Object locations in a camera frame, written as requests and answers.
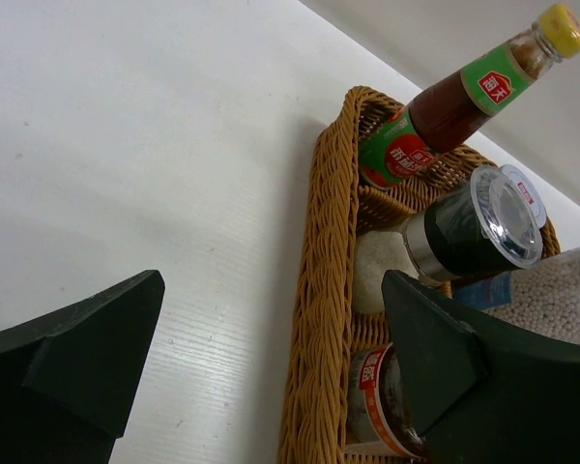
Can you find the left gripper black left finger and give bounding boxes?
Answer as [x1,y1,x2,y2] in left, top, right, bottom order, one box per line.
[0,270,164,463]

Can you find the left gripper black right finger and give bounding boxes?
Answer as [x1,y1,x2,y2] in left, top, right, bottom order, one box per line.
[382,271,580,463]

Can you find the orange label white lid jar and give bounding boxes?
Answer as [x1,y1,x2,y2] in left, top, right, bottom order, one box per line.
[345,343,426,461]

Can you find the white peppercorn jar blue label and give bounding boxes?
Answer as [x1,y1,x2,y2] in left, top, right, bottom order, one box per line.
[453,247,580,345]

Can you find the clear lid salt grinder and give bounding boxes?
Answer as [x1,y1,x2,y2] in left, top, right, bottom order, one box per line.
[352,165,543,315]

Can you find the red sauce bottle yellow cap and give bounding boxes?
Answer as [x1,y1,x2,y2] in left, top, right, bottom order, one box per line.
[358,3,580,189]

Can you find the brown wicker divided basket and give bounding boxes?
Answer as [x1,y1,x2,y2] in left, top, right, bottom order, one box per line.
[275,85,562,464]

